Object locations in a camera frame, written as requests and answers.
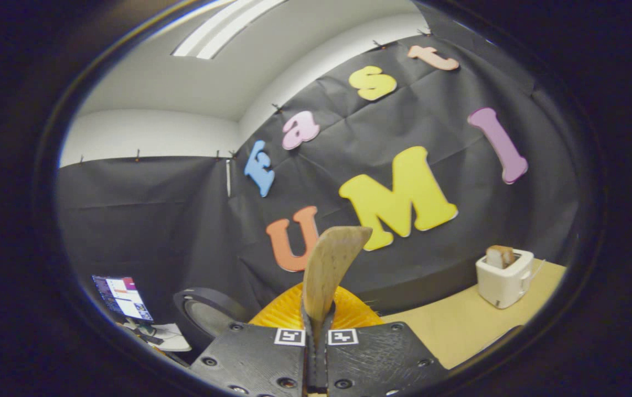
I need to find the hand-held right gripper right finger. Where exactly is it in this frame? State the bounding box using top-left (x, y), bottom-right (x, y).
top-left (316, 284), bottom-right (450, 397)

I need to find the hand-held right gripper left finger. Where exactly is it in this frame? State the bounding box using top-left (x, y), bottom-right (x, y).
top-left (190, 282), bottom-right (317, 397)

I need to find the dark grey rice cooker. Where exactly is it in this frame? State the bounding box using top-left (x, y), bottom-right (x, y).
top-left (173, 287), bottom-right (253, 353)

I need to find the white side table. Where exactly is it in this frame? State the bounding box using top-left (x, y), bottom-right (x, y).
top-left (123, 320), bottom-right (192, 353)

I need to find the black backdrop cloth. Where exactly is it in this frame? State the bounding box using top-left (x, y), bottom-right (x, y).
top-left (56, 0), bottom-right (581, 353)

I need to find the computer monitor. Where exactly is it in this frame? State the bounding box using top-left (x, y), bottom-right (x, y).
top-left (92, 275), bottom-right (154, 323)

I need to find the white toaster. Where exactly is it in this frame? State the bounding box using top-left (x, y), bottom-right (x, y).
top-left (475, 249), bottom-right (535, 309)

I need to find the bread slice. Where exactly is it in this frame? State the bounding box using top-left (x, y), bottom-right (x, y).
top-left (485, 245), bottom-right (516, 269)

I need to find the ceiling light panel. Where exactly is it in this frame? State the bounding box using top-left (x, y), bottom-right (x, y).
top-left (172, 0), bottom-right (289, 60)

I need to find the white toaster power cord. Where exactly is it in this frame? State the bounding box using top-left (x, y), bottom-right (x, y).
top-left (526, 259), bottom-right (547, 290)

